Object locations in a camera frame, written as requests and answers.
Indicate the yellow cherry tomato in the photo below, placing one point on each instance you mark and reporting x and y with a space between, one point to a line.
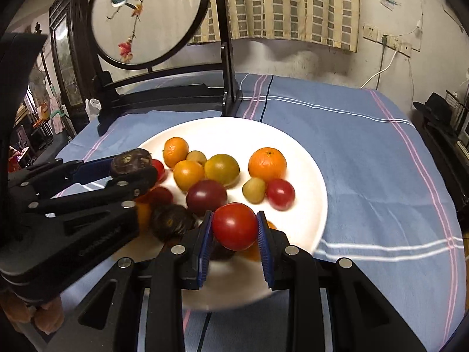
254 189

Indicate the round embroidered table screen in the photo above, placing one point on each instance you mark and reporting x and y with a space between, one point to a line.
154 18

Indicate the small green cherry tomato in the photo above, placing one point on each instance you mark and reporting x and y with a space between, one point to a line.
197 157

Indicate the dark wooden cabinet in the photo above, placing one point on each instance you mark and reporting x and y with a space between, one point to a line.
73 44

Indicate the red cherry tomato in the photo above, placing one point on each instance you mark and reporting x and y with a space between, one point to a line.
280 193
160 170

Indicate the dark low cabinet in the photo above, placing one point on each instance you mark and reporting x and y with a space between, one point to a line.
443 161

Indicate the beige checked curtain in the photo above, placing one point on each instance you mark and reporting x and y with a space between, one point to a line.
293 7

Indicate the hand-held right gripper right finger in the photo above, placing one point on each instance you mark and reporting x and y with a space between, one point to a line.
264 260

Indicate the white oval plate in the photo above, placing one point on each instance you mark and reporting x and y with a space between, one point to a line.
307 205

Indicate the orange cherry tomato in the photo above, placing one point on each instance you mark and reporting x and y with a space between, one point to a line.
253 253
188 175

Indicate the dark red tomato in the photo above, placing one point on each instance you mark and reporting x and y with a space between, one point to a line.
206 197

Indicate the large red tomato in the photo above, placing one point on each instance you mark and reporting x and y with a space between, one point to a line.
235 226

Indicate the white wall sockets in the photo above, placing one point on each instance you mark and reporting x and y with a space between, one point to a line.
370 32

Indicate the black hat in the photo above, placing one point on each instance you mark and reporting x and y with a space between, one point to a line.
436 110

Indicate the mandarin orange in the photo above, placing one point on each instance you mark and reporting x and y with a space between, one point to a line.
267 163

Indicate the white plastic bag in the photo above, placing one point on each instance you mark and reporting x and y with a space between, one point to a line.
93 108

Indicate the blue striped tablecloth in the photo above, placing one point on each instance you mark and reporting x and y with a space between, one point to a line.
366 172

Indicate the person's left hand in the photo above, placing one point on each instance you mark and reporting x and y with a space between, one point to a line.
47 319

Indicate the right orange tomato in plate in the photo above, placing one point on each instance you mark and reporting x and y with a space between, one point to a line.
175 152

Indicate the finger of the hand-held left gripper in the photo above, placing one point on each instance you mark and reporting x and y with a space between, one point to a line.
128 185
95 167

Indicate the green and orange tomato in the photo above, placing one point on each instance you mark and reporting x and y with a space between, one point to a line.
221 169

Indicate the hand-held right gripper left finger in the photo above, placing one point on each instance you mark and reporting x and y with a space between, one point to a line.
207 249

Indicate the dark purple cherry tomato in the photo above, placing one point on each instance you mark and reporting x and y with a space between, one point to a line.
160 195

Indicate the white wall sticker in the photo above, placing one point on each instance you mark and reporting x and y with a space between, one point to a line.
384 0

